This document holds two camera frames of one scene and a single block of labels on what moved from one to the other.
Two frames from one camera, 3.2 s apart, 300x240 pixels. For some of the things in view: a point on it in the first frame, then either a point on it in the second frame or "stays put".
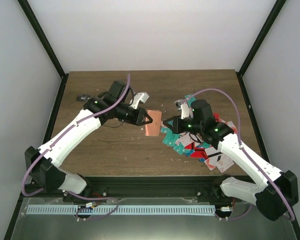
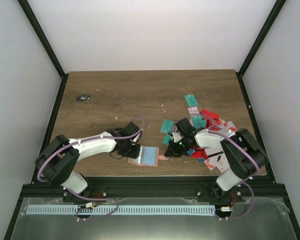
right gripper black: x=176 y=129 → x=173 y=151
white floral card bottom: x=224 y=163 stays put
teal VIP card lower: x=171 y=139 stays put
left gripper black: x=137 y=119 → x=135 y=154
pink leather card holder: x=153 y=129 → x=148 y=156
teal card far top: x=192 y=99 stays put
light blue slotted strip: x=50 y=210 stays put
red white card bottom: x=210 y=166 stays put
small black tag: x=83 y=98 stays put
